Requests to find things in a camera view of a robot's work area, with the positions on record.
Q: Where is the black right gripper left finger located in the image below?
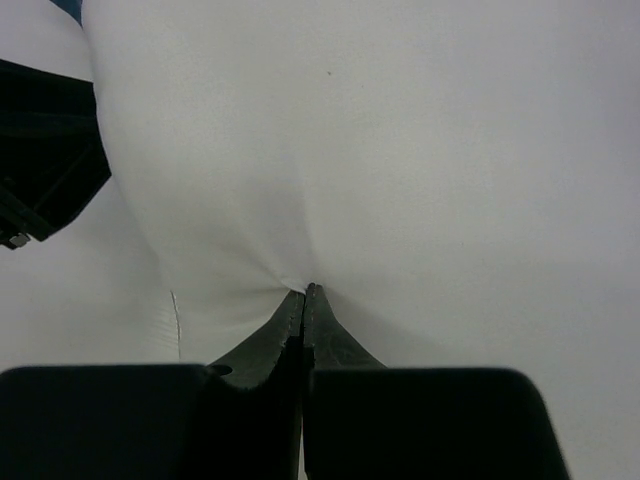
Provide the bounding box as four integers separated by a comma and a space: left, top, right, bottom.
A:
1, 292, 305, 479

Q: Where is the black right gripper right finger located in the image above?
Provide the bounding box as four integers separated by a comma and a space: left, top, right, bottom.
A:
303, 284, 569, 479

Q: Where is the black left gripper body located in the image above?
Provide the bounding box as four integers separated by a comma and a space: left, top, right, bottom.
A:
1, 61, 111, 249

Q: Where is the blue letter-print pillowcase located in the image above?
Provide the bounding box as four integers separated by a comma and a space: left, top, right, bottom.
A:
51, 0, 83, 25

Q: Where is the white pillow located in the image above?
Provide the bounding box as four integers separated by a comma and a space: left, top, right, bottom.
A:
0, 0, 640, 381

